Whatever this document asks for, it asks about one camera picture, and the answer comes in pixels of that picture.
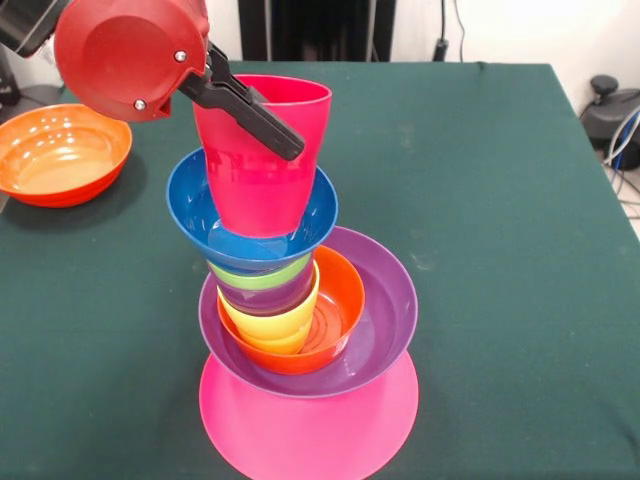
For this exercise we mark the black pedestal foot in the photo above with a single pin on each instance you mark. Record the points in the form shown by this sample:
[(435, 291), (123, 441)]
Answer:
[(607, 120), (37, 95)]

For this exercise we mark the dark green tablecloth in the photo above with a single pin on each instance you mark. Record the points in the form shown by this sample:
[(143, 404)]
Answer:
[(500, 350)]

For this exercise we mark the small orange bowl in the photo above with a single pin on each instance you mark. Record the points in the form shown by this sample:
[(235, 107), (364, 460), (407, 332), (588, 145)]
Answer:
[(345, 300)]

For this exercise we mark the purple bowl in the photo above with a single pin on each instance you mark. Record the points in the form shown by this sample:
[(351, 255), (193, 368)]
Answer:
[(385, 310)]

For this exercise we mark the blue bowl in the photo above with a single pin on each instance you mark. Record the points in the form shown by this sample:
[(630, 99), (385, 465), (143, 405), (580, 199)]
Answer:
[(195, 210)]

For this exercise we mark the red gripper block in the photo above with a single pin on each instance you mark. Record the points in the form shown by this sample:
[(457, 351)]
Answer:
[(125, 60)]

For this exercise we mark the large orange bowl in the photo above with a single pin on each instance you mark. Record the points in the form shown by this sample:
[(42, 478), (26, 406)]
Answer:
[(55, 155)]

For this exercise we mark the yellow cup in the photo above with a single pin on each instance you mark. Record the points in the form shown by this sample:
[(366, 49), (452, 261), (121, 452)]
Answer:
[(280, 325)]

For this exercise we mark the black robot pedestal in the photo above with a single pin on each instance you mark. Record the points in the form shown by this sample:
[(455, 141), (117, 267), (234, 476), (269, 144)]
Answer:
[(320, 30)]

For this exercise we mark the pink bowl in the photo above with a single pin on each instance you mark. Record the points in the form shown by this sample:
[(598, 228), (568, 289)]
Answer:
[(300, 435)]

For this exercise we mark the purple cup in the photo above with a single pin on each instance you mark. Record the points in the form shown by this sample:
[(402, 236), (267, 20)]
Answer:
[(265, 300)]

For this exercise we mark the red cup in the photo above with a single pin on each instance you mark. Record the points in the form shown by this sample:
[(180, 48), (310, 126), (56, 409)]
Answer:
[(260, 195)]

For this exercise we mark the green cup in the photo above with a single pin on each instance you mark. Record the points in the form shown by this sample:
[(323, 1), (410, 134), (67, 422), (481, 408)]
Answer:
[(270, 280)]

